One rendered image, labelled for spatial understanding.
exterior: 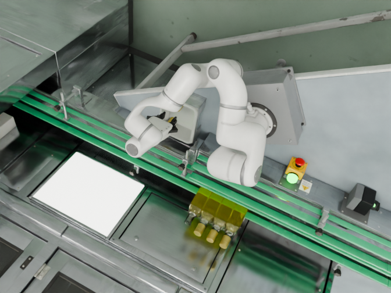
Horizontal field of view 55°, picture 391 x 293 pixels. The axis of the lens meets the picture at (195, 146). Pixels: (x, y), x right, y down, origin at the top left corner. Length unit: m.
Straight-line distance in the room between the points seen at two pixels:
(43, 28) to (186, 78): 1.16
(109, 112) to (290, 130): 0.92
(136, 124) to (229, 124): 0.34
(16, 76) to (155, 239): 0.96
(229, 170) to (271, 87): 0.33
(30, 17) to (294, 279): 1.86
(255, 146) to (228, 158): 0.10
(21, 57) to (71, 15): 0.43
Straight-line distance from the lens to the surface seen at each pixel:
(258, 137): 1.12
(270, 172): 1.63
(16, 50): 2.07
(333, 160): 1.60
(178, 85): 1.21
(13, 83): 1.87
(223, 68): 1.12
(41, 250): 1.75
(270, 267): 1.77
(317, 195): 1.64
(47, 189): 1.86
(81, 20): 2.24
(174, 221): 1.74
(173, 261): 1.65
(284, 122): 1.37
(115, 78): 2.42
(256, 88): 1.34
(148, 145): 1.31
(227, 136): 1.15
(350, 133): 1.49
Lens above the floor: 1.90
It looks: 39 degrees down
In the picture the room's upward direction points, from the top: 146 degrees counter-clockwise
